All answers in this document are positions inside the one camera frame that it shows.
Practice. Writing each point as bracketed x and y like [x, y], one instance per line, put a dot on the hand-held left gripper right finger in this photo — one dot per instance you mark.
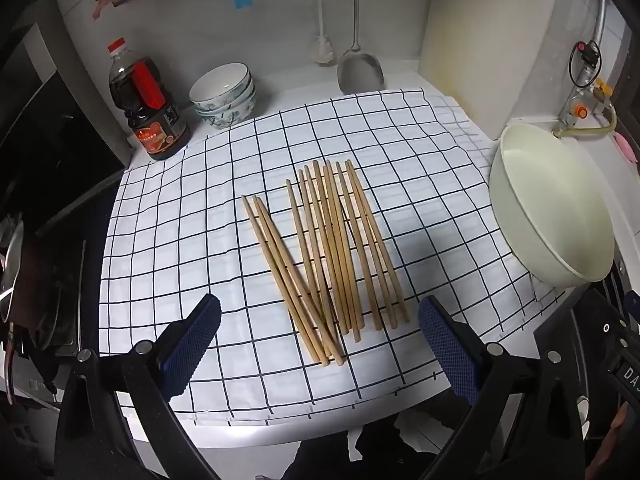
[445, 355]

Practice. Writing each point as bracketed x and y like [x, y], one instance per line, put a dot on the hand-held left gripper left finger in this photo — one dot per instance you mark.
[192, 345]

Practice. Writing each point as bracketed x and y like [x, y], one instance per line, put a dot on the cream plastic basin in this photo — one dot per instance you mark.
[550, 200]

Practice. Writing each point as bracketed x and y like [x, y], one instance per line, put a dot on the pile of wooden chopsticks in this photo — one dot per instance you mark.
[330, 240]

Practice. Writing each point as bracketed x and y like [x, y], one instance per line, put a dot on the white black checked cloth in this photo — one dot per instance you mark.
[200, 220]

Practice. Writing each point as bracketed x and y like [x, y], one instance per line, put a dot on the pink plastic item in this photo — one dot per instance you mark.
[627, 147]

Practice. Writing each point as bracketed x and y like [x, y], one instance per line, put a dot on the white patterned bowl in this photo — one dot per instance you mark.
[230, 120]
[244, 102]
[220, 82]

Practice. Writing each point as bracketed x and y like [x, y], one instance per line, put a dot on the dark soy sauce bottle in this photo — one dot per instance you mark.
[145, 110]

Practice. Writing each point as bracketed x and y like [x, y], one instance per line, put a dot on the black kitchen appliance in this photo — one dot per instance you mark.
[45, 150]

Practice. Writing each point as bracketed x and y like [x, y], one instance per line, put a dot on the metal gas valve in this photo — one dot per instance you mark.
[582, 102]

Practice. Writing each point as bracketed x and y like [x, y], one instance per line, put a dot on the metal spatula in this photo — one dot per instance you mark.
[360, 72]

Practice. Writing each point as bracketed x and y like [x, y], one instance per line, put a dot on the white cutting board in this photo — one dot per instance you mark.
[480, 35]

